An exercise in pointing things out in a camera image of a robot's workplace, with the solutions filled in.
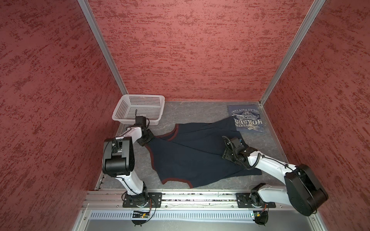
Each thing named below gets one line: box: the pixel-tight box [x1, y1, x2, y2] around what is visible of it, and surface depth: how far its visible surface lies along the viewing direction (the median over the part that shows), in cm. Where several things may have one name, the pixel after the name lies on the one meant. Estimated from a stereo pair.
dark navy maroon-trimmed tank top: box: [145, 115, 263, 189], surface depth 92 cm
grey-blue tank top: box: [226, 103, 265, 134], surface depth 109 cm
